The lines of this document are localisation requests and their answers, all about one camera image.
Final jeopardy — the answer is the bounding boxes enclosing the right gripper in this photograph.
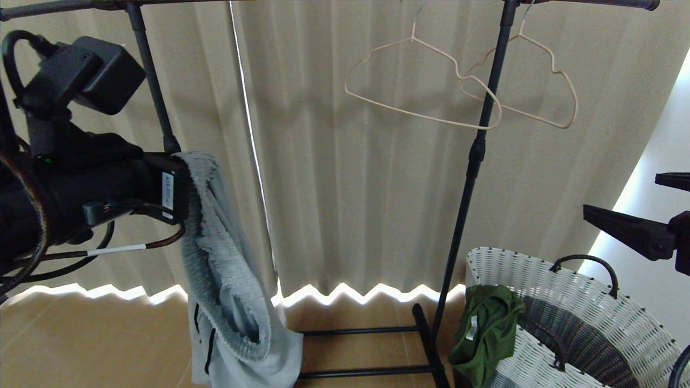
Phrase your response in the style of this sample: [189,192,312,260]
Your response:
[583,172,690,275]

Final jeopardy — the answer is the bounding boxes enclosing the white laundry basket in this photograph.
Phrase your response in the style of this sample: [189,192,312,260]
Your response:
[465,247,690,388]

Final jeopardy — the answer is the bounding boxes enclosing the black clothes rack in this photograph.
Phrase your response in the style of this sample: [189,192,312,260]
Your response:
[0,0,660,388]

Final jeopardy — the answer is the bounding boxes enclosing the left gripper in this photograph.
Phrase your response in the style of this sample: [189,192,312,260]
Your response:
[51,137,190,240]

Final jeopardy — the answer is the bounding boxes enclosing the pink clothes hanger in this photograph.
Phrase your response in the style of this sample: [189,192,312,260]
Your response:
[461,0,578,129]
[345,0,503,130]

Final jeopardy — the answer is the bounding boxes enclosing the pale grey shorts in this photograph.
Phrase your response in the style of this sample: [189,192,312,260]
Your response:
[174,151,303,388]

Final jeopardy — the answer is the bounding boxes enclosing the green garment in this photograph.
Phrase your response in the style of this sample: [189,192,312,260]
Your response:
[448,284,526,388]

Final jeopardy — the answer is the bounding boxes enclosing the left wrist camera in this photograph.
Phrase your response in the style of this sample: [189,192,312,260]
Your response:
[22,37,147,157]

